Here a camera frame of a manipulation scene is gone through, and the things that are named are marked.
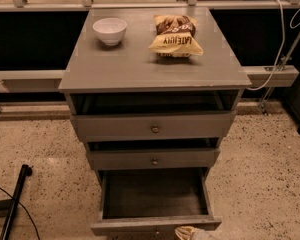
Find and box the metal glass railing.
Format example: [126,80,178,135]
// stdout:
[0,0,300,122]

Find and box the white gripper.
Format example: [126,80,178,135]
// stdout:
[175,226,219,240]

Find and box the grey wooden drawer cabinet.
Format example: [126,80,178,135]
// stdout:
[58,6,252,185]

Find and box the thin black floor cable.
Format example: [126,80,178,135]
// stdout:
[0,179,41,240]

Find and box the grey drawer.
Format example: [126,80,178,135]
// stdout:
[91,168,221,236]
[71,112,235,142]
[86,148,220,170]

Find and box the yellow brown chip bag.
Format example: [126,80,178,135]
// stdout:
[149,15,203,58]

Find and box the white hanging cable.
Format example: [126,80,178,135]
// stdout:
[245,0,300,92]

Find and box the grey middle drawer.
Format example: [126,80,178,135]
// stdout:
[86,148,220,170]

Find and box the white ceramic bowl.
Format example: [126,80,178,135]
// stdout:
[93,18,127,46]

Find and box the grey bottom drawer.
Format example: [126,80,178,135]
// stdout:
[91,168,221,236]

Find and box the black stand leg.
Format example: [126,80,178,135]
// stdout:
[0,164,32,240]

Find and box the grey top drawer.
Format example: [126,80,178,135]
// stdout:
[71,112,235,142]

